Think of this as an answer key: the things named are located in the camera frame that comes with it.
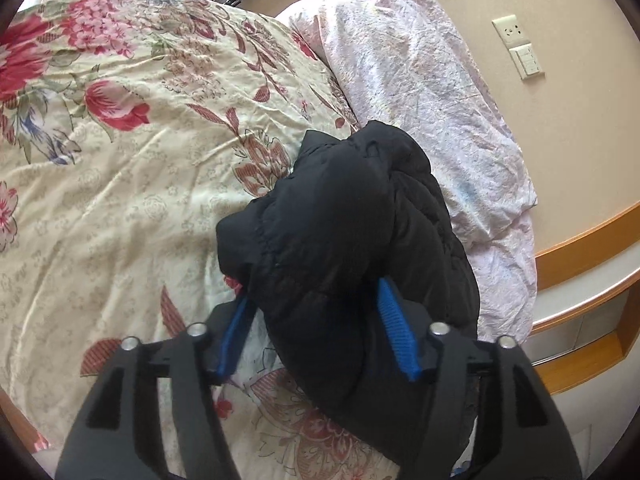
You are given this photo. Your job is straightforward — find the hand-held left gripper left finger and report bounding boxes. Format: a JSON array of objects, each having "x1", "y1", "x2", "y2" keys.
[{"x1": 54, "y1": 292, "x2": 253, "y2": 480}]

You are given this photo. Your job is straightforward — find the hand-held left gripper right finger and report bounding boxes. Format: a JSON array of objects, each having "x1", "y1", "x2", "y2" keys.
[{"x1": 376, "y1": 277, "x2": 583, "y2": 480}]

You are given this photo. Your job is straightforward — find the black quilted jacket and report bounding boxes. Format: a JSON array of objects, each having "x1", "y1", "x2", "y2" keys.
[{"x1": 216, "y1": 120, "x2": 481, "y2": 468}]

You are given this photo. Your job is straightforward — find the pale pink patterned pillow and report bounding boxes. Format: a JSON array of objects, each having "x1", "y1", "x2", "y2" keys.
[
  {"x1": 277, "y1": 0, "x2": 538, "y2": 241},
  {"x1": 450, "y1": 205, "x2": 539, "y2": 346}
]

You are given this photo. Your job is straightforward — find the floral bed sheet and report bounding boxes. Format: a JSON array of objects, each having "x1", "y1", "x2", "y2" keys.
[{"x1": 0, "y1": 0, "x2": 401, "y2": 480}]

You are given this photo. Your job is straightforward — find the wooden door frame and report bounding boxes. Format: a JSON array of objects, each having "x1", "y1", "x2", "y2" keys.
[{"x1": 529, "y1": 200, "x2": 640, "y2": 397}]

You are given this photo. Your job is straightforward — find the white light switch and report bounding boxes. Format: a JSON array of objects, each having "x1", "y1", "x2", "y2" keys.
[{"x1": 509, "y1": 42, "x2": 546, "y2": 81}]

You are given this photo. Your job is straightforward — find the white wall socket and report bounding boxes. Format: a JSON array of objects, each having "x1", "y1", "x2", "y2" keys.
[{"x1": 492, "y1": 14, "x2": 531, "y2": 51}]

